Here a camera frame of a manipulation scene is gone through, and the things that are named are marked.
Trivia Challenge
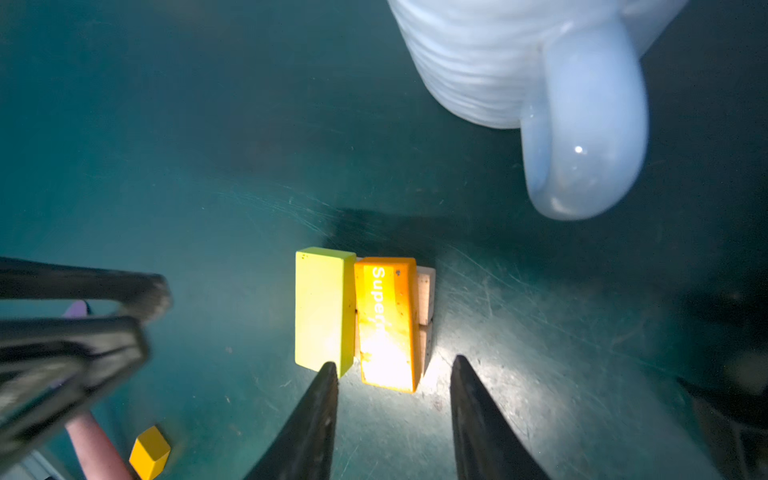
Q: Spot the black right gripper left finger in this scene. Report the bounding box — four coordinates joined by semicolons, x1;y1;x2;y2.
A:
246;361;339;479

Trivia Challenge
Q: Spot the light blue ceramic mug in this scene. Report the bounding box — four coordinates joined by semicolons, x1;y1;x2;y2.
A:
390;1;683;221

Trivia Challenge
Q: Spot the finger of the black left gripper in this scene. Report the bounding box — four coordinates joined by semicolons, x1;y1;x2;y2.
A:
1;316;149;468
1;257;172;321

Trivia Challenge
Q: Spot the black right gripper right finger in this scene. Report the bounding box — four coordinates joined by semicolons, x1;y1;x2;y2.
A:
450;355;549;480

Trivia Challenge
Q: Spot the orange yellow block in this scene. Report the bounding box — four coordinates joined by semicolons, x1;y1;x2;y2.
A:
354;257;422;394

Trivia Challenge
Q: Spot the silver spray bottle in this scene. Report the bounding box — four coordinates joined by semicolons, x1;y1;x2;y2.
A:
678;349;767;479

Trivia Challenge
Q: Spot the small orange cube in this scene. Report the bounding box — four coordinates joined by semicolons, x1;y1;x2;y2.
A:
129;426;171;480

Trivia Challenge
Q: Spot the lime green block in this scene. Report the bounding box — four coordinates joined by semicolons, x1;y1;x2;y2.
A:
295;247;357;377

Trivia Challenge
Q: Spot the purple pink toy spatula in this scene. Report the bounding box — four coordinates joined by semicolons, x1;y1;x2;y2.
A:
59;299;136;480

